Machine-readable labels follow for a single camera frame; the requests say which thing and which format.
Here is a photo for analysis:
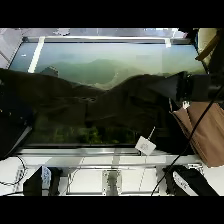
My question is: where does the black cable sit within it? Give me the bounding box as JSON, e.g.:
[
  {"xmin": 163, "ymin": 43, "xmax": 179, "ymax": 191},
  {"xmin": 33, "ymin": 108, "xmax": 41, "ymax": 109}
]
[
  {"xmin": 150, "ymin": 83, "xmax": 224, "ymax": 197},
  {"xmin": 0, "ymin": 155, "xmax": 29, "ymax": 188}
]

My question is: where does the tan garment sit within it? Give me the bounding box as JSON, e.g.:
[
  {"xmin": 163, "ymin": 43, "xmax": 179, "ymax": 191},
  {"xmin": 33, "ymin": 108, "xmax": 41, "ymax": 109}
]
[{"xmin": 168, "ymin": 99, "xmax": 224, "ymax": 168}]

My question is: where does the dark brown garment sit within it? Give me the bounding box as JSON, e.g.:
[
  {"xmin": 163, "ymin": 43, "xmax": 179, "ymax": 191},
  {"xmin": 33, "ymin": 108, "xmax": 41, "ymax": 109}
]
[{"xmin": 0, "ymin": 67, "xmax": 195, "ymax": 156}]

